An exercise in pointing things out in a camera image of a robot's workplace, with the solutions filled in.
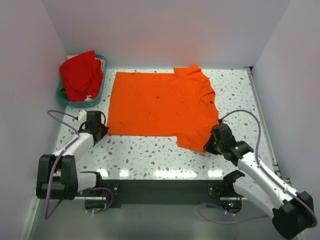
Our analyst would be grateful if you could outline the orange t-shirt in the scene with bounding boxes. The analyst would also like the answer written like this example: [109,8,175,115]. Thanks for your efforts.
[107,66,219,152]

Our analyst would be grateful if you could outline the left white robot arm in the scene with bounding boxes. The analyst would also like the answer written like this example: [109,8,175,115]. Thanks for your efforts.
[35,110,109,200]

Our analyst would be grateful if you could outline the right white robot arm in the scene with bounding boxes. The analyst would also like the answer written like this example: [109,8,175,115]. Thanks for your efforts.
[204,123,318,240]

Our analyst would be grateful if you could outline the teal plastic basket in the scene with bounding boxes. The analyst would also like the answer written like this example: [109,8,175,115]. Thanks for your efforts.
[55,55,108,108]

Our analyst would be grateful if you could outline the green garment in basket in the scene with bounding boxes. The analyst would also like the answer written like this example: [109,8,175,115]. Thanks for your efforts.
[58,85,68,101]

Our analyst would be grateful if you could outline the red t-shirt in basket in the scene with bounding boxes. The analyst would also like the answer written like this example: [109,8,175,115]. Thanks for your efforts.
[59,50,104,102]

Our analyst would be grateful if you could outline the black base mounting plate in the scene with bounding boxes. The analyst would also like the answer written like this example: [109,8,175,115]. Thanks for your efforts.
[100,179,244,208]

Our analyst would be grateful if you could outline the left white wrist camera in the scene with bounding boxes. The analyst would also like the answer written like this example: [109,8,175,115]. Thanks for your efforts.
[76,109,88,123]

